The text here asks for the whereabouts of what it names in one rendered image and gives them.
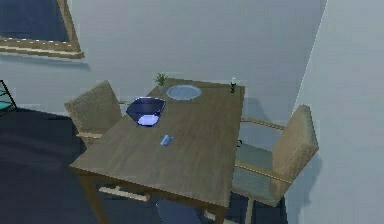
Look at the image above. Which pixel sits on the pale blue round plate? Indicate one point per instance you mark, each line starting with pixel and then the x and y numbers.
pixel 184 92

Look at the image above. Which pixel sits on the brown wooden dining table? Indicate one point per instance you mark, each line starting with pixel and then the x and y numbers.
pixel 196 146

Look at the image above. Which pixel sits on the small pale blue block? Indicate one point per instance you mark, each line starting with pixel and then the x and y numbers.
pixel 166 140

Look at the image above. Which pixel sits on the small green potted plant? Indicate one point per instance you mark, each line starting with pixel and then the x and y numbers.
pixel 161 80

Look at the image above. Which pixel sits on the dark blue glass bowl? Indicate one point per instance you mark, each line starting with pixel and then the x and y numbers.
pixel 146 110

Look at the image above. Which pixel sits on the small black green-topped bottle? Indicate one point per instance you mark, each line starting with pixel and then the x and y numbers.
pixel 233 85

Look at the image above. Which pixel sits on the tan woven armchair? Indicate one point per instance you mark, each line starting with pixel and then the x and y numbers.
pixel 286 150
pixel 95 108

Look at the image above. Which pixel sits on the wooden framed window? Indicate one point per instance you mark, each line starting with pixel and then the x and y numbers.
pixel 36 25

